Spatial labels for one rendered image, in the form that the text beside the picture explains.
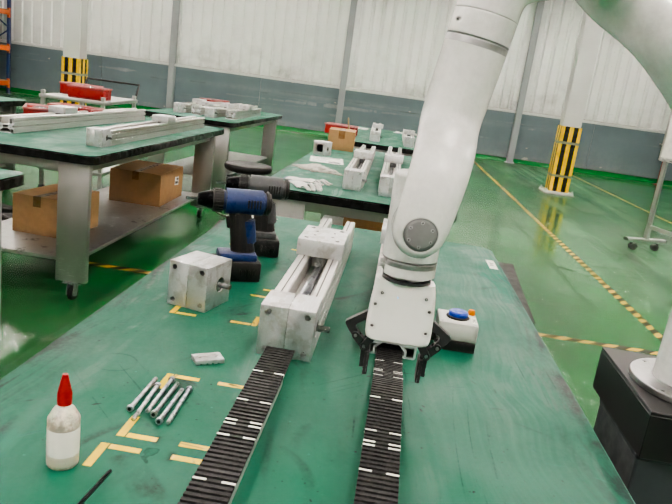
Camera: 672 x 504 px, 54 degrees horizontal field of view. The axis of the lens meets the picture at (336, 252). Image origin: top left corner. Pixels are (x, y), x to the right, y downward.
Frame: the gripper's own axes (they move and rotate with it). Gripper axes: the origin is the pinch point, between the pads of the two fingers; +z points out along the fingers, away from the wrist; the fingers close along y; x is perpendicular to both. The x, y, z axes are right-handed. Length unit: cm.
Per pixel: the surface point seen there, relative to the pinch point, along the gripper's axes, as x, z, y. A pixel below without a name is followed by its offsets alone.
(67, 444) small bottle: -31.5, 2.6, -37.3
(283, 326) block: 10.9, 0.2, -19.6
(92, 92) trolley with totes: 444, -9, -266
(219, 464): -29.5, 3.0, -19.5
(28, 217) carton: 246, 53, -205
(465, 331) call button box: 27.9, 1.7, 14.4
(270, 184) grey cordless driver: 76, -14, -37
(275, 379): -5.2, 2.7, -17.5
